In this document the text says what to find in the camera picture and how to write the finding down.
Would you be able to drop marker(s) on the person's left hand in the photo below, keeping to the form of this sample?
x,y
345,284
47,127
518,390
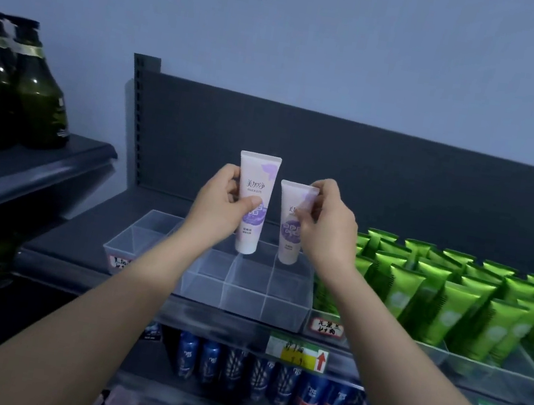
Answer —
x,y
210,211

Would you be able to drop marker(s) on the person's right hand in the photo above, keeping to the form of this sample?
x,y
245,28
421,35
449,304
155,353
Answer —
x,y
329,239

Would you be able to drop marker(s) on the person's left thumb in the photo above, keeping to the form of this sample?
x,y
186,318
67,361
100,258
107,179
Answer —
x,y
248,204

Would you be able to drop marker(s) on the person's right thumb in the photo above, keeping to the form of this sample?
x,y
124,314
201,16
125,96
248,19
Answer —
x,y
302,217

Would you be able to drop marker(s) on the short white purple cream tube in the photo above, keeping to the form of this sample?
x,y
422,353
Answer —
x,y
297,197

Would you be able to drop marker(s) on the tall white purple cream tube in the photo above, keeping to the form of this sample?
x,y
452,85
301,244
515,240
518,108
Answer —
x,y
261,174

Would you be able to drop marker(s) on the person's right forearm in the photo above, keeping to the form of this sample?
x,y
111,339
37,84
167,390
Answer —
x,y
400,380

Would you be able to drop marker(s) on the person's left forearm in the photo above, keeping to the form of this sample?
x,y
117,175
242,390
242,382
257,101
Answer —
x,y
77,331

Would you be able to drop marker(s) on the clear plastic divided tray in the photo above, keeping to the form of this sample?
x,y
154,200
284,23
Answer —
x,y
244,286

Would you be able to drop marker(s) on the dark grey shelf unit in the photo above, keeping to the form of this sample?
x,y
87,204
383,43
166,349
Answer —
x,y
400,180
26,174

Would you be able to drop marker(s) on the white handwritten label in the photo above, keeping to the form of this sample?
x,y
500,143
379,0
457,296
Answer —
x,y
327,328
119,262

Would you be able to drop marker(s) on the row of blue bottles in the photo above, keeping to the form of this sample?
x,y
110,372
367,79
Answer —
x,y
270,378

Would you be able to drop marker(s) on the group of green tubes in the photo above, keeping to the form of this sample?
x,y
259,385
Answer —
x,y
452,302

